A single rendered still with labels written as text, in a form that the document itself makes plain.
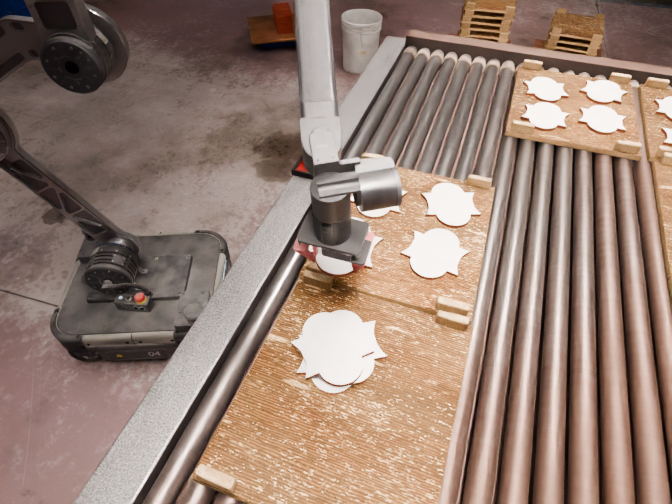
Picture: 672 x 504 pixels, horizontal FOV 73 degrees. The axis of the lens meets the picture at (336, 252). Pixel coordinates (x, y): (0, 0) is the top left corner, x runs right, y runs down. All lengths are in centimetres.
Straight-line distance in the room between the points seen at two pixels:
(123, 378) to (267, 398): 128
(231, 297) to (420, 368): 40
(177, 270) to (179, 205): 75
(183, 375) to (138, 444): 13
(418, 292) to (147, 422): 54
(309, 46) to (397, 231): 46
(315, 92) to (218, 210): 186
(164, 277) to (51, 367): 59
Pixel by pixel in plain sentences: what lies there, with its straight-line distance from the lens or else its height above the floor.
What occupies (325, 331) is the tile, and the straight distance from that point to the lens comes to 82.
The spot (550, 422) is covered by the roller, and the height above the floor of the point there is 92.
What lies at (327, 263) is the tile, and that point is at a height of 106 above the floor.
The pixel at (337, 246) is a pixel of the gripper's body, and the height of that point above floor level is 114.
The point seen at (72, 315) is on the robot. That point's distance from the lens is 197.
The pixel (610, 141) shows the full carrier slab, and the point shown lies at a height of 94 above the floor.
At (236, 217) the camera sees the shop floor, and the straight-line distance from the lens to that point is 245.
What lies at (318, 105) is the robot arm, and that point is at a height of 132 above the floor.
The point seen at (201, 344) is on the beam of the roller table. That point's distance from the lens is 89.
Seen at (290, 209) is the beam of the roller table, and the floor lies 92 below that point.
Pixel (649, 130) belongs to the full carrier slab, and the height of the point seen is 94.
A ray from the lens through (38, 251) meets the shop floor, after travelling 266.
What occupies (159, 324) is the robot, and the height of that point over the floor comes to 24.
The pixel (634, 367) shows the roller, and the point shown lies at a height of 91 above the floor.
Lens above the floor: 166
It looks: 48 degrees down
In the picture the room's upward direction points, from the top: straight up
